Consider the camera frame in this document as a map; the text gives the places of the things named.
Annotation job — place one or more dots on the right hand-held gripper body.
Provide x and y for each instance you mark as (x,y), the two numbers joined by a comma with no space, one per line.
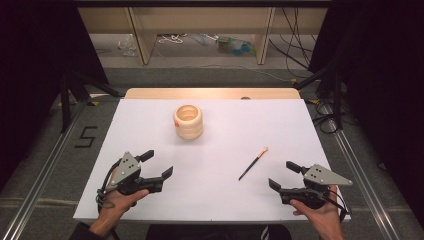
(320,178)

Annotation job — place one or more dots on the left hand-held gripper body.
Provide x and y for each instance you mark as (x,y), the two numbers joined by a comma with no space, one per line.
(128,168)

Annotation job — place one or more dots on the black brush with wooden tip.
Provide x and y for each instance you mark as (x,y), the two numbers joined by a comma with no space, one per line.
(253,163)

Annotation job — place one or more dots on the person's right hand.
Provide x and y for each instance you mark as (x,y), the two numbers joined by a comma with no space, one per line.
(320,215)

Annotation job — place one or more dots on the person's left hand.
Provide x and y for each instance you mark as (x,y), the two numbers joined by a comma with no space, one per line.
(115,203)

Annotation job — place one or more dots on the white board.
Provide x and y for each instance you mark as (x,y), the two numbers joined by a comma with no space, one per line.
(216,160)

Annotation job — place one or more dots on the cream ribbed wooden cup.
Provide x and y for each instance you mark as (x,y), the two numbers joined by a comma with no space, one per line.
(188,125)

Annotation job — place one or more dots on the person's dark trousers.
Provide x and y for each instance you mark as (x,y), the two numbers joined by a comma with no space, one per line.
(216,232)

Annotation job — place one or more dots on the black metal stand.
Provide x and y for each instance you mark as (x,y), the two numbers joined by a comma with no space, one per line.
(337,100)
(66,100)

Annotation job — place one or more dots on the clear plastic bag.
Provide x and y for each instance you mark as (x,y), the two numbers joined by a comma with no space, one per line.
(127,45)

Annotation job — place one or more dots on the black curtain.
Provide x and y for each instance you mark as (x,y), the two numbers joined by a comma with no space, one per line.
(30,66)
(383,83)

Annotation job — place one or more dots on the light wooden shelf unit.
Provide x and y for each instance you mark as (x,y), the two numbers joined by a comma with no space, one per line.
(200,20)

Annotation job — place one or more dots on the metal floor rail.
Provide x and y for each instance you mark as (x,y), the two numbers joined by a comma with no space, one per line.
(363,180)
(40,186)

